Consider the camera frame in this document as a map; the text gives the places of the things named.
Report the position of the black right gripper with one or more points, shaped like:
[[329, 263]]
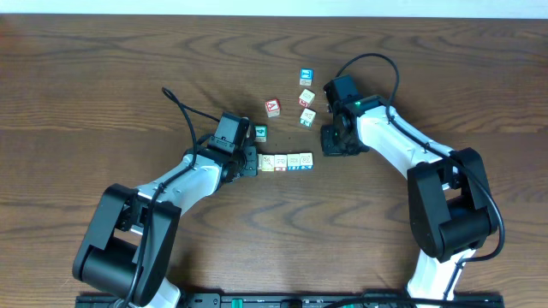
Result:
[[330, 148]]

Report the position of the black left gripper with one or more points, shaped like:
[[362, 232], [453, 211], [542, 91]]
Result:
[[250, 161]]

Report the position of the number 3 wooden block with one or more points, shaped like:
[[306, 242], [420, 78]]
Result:
[[281, 162]]

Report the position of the letter B wooden block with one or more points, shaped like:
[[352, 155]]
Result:
[[306, 160]]

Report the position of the red U 8 wooden block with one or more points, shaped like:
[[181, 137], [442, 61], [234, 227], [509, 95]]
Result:
[[293, 161]]

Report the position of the number 0 wooden block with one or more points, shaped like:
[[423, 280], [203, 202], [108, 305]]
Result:
[[259, 167]]

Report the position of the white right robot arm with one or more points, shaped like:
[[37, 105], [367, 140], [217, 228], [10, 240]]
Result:
[[451, 209]]

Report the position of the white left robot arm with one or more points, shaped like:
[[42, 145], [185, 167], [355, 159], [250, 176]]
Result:
[[127, 246]]

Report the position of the green 4 wooden block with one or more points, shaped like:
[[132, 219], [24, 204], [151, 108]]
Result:
[[261, 133]]

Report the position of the green side wooden block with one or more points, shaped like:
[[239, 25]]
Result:
[[307, 117]]

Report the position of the red M wooden block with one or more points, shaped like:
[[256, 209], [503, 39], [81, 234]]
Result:
[[306, 98]]

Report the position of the red A wooden block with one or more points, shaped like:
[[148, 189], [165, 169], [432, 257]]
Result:
[[272, 108]]

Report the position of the blue top wooden block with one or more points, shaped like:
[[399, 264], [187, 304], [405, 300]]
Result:
[[306, 77]]

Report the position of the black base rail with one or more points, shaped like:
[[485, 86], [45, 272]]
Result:
[[378, 299]]

